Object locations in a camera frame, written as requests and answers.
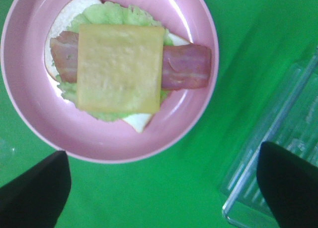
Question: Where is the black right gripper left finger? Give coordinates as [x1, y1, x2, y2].
[0, 151, 72, 228]

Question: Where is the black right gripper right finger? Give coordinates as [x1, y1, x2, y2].
[257, 142, 318, 228]

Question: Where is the yellow cheese slice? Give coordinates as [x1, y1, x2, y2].
[77, 24, 165, 114]

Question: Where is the bacon strip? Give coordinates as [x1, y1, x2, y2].
[44, 31, 212, 90]

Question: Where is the white bread slice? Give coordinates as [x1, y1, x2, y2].
[44, 0, 189, 133]

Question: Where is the green lettuce leaf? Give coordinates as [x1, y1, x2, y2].
[56, 0, 174, 121]

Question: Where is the clear tape patch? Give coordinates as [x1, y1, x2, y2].
[0, 138, 16, 166]

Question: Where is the clear right plastic container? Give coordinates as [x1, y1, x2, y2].
[221, 52, 318, 228]

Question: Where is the pink round plate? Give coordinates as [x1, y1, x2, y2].
[0, 0, 219, 163]

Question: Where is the green tablecloth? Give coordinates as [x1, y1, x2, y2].
[0, 0, 318, 228]

